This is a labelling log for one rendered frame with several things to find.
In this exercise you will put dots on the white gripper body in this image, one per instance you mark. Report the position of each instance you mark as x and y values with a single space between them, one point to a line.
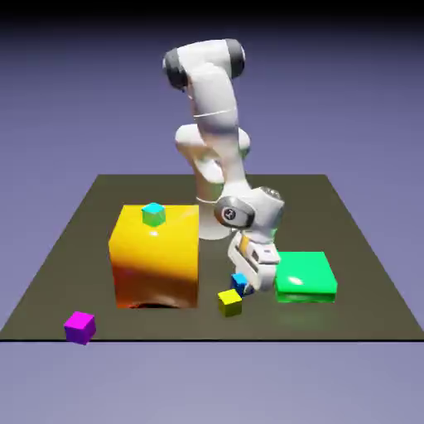
255 270

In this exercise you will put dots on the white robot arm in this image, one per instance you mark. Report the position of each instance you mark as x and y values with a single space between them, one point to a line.
215 99

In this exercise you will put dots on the small blue cube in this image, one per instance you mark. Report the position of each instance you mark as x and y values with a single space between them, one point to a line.
239 282

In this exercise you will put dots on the small yellow cube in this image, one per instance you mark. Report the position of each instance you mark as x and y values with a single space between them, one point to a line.
230 302

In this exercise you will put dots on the small cyan cube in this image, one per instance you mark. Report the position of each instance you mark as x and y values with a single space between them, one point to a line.
153 213

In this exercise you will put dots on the small magenta cube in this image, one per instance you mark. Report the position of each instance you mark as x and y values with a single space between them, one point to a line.
79 328

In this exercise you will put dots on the large green box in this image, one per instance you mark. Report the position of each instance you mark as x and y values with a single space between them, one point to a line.
304 275

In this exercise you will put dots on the large orange box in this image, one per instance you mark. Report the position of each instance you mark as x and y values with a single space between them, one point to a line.
155 258

